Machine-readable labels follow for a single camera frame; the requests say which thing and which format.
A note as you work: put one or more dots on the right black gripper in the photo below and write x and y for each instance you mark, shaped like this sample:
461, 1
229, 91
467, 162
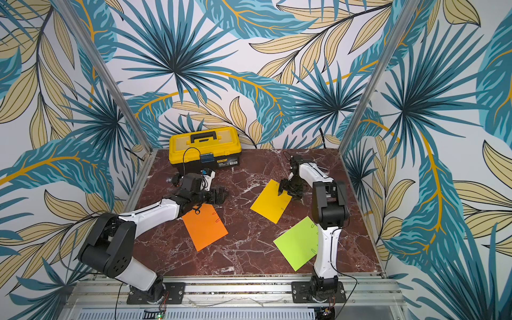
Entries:
294, 184

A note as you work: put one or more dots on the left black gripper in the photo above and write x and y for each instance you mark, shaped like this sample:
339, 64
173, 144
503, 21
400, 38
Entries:
214, 200

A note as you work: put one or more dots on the yellow paper sheet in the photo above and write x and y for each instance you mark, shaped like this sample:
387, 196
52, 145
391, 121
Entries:
270, 204

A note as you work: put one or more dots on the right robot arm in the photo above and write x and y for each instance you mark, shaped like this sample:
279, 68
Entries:
329, 212

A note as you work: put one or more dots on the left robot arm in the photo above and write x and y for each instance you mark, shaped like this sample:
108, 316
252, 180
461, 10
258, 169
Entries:
108, 248

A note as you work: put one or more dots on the orange paper sheet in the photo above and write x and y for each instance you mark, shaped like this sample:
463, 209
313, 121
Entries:
204, 226

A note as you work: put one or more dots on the yellow black toolbox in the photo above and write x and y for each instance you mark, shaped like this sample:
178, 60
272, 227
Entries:
210, 149

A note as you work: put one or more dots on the lime green paper sheet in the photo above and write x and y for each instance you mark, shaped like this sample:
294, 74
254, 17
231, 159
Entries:
299, 244

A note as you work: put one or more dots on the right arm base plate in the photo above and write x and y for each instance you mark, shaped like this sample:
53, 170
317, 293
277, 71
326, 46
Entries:
310, 292

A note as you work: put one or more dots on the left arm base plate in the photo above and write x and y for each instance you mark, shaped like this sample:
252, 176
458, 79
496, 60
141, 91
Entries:
160, 293

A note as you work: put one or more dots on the aluminium front frame rail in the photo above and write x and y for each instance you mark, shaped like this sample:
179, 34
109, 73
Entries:
366, 296

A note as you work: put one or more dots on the right aluminium corner post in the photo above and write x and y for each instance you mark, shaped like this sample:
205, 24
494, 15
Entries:
384, 59

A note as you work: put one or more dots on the aluminium corner post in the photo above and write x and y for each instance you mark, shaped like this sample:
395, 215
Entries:
384, 59
71, 18

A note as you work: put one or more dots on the left aluminium corner post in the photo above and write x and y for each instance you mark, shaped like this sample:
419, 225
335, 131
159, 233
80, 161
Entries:
71, 18

